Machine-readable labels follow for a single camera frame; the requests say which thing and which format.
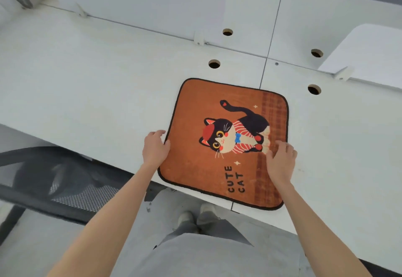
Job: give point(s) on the person's right hand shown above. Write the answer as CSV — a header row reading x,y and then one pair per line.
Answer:
x,y
281,168

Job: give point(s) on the person's left hand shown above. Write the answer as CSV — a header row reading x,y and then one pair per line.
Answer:
x,y
154,152

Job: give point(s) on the person's right thumb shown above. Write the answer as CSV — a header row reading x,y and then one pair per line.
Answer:
x,y
269,157

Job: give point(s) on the person's left thumb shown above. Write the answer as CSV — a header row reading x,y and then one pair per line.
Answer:
x,y
167,146

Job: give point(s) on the orange cat print mat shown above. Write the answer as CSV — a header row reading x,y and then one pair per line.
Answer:
x,y
201,167

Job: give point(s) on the person's left forearm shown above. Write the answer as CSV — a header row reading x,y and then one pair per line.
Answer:
x,y
103,223

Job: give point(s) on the person's right forearm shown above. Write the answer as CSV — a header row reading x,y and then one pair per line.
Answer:
x,y
317,232

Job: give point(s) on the grey right shoe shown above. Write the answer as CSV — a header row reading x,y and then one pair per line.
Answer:
x,y
205,212

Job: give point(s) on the grey shoe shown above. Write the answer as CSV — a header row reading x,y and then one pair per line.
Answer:
x,y
205,212
187,221

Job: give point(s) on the grey left shoe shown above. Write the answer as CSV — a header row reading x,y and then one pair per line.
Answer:
x,y
187,221

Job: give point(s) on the grey trousers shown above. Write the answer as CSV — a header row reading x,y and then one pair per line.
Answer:
x,y
219,251

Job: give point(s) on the black mesh office chair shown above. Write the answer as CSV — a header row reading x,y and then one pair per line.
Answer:
x,y
59,179

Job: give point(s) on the rounded white divider panel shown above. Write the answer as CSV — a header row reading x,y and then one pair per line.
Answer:
x,y
367,53

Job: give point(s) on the long white divider panel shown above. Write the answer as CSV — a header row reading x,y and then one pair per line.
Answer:
x,y
163,3

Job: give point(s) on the white divider bracket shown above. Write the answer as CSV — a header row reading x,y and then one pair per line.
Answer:
x,y
344,73
199,37
80,10

